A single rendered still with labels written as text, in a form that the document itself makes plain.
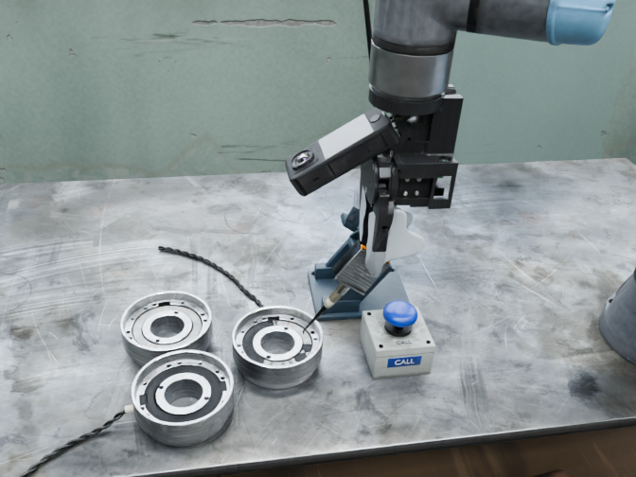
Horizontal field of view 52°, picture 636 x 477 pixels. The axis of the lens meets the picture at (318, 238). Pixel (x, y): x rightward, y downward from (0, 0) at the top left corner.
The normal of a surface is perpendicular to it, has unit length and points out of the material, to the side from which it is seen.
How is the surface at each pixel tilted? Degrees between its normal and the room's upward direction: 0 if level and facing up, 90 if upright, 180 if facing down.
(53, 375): 0
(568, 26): 113
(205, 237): 0
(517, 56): 90
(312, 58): 90
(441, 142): 90
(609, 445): 0
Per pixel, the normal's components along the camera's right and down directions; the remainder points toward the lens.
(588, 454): 0.04, -0.83
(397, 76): -0.36, 0.51
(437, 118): 0.13, 0.56
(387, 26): -0.70, 0.37
